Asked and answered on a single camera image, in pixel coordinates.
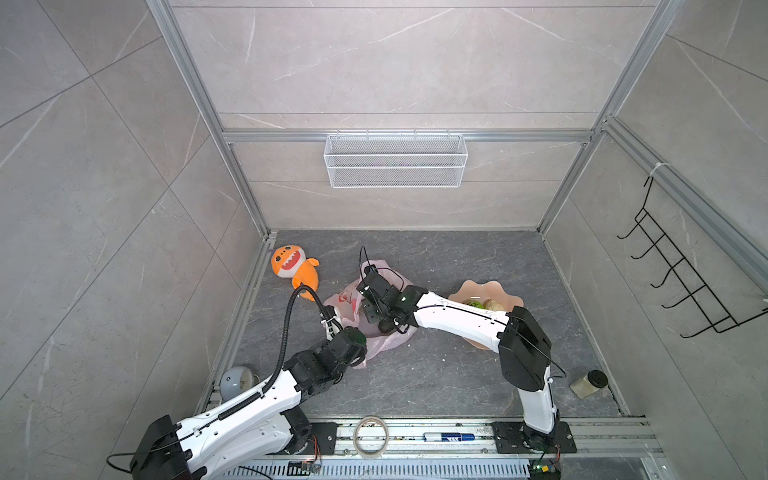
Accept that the blue marker pen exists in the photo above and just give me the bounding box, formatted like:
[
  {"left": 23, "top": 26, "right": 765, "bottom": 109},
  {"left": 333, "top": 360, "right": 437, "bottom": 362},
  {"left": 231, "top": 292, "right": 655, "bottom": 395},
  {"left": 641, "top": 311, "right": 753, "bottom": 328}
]
[{"left": 423, "top": 432, "right": 476, "bottom": 443}]

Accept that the black wire hook rack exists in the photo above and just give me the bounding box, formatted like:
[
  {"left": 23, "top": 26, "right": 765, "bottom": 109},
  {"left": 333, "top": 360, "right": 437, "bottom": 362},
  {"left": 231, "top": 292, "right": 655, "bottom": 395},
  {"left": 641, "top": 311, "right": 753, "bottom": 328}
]
[{"left": 616, "top": 176, "right": 767, "bottom": 339}]

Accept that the pink scalloped plastic bowl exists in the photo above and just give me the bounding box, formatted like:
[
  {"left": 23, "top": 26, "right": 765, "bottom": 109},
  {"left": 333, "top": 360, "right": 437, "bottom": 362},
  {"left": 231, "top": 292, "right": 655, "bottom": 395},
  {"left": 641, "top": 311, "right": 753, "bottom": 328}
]
[{"left": 448, "top": 280, "right": 525, "bottom": 353}]

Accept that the roll of clear tape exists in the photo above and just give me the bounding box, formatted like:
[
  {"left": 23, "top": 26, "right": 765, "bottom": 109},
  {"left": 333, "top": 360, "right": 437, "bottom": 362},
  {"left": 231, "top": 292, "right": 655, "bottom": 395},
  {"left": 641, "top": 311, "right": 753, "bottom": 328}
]
[{"left": 352, "top": 416, "right": 390, "bottom": 460}]

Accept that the pink plastic bag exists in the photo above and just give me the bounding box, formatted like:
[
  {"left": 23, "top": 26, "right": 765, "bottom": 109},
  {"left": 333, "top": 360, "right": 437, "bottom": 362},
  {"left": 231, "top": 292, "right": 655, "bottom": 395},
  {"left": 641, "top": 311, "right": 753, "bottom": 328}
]
[{"left": 323, "top": 260, "right": 416, "bottom": 369}]

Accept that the small jar with black lid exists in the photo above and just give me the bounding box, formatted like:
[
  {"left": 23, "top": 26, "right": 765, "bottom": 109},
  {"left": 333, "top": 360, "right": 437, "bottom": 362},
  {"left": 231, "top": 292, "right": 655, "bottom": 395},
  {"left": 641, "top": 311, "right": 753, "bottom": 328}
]
[{"left": 570, "top": 369, "right": 609, "bottom": 399}]

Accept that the orange shark plush toy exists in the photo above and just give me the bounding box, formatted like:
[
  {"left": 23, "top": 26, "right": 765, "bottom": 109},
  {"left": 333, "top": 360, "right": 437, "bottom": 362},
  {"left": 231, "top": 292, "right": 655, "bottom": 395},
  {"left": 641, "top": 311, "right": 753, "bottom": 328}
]
[{"left": 270, "top": 245, "right": 320, "bottom": 291}]

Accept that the white wire mesh basket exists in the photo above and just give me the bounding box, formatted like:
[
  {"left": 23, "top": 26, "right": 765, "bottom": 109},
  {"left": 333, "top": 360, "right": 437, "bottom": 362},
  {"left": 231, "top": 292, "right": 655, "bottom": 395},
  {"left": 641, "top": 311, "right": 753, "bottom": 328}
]
[{"left": 323, "top": 133, "right": 468, "bottom": 189}]

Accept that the grey round speaker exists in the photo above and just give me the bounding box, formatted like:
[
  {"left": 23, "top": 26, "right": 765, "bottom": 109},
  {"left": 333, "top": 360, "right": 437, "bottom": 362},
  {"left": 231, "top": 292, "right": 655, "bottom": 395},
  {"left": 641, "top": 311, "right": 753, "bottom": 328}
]
[{"left": 219, "top": 365, "right": 260, "bottom": 402}]

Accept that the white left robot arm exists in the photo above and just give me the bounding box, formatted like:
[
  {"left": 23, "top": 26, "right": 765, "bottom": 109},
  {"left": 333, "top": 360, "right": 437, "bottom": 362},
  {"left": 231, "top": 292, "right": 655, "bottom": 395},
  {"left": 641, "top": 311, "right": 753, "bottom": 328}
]
[{"left": 107, "top": 327, "right": 367, "bottom": 479}]

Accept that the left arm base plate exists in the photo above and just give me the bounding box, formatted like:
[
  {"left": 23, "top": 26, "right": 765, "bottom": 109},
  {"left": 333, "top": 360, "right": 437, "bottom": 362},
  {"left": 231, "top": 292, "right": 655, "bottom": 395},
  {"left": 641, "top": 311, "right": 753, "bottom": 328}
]
[{"left": 284, "top": 422, "right": 339, "bottom": 456}]

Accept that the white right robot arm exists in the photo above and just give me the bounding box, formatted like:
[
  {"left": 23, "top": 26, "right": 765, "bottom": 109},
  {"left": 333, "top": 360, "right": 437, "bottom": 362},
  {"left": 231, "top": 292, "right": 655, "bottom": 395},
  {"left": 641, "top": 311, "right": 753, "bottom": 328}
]
[{"left": 356, "top": 269, "right": 559, "bottom": 439}]

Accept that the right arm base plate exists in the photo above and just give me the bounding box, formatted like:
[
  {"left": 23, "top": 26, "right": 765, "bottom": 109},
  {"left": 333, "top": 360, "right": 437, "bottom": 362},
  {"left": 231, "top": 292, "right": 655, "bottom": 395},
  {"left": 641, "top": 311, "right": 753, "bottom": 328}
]
[{"left": 491, "top": 421, "right": 577, "bottom": 454}]

